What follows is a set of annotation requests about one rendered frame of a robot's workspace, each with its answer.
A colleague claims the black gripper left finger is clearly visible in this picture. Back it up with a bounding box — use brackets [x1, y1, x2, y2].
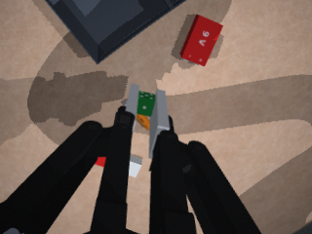
[0, 83, 139, 234]

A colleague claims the dark grey three-compartment bin rack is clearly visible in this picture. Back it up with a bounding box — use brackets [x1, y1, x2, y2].
[45, 0, 186, 64]

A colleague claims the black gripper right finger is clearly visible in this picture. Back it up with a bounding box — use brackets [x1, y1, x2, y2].
[149, 89, 261, 234]

